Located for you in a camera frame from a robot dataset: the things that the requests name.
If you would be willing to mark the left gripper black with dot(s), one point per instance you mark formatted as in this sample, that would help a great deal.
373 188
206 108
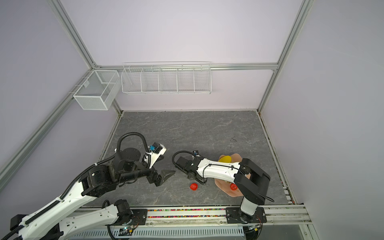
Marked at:
153 178

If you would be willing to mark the yellow fake mango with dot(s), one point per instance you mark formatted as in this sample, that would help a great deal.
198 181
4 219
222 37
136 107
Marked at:
225 159

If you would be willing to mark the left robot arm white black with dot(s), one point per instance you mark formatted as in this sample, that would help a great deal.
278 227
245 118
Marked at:
133 159

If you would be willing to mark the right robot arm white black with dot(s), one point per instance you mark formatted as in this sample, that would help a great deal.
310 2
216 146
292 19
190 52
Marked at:
251 180

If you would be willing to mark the beige wavy fruit bowl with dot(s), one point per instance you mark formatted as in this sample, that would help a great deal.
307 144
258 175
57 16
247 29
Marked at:
224 185

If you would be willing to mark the small white mesh basket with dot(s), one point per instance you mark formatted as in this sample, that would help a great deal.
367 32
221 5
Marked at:
98 90

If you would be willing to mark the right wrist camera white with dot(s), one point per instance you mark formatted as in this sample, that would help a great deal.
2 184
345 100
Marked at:
196 153

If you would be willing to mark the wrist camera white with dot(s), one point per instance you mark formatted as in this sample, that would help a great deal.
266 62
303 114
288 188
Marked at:
157 152
196 153

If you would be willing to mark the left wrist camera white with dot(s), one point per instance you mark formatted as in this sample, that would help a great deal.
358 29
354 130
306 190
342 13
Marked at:
157 152

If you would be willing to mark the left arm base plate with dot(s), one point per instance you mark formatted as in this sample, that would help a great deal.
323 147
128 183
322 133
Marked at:
137 218

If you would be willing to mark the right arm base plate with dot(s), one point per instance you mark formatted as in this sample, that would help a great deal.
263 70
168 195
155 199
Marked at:
236 216

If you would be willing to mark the long white wire basket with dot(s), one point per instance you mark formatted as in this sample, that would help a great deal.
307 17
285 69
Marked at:
166 78

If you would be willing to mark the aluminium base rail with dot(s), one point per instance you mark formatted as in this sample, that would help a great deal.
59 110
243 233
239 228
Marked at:
177 217

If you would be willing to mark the aluminium frame posts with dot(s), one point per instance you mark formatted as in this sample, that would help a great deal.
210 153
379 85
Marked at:
14 164

